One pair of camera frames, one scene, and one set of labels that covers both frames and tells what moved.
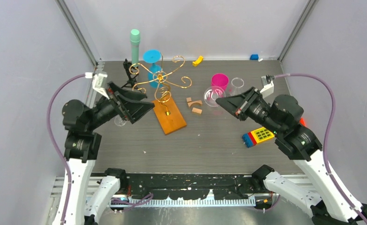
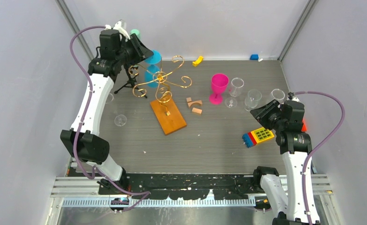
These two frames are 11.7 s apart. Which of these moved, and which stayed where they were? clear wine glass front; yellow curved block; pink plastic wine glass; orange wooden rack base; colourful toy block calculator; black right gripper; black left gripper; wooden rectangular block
Moved: black right gripper; black left gripper
Stayed: orange wooden rack base; pink plastic wine glass; clear wine glass front; colourful toy block calculator; wooden rectangular block; yellow curved block
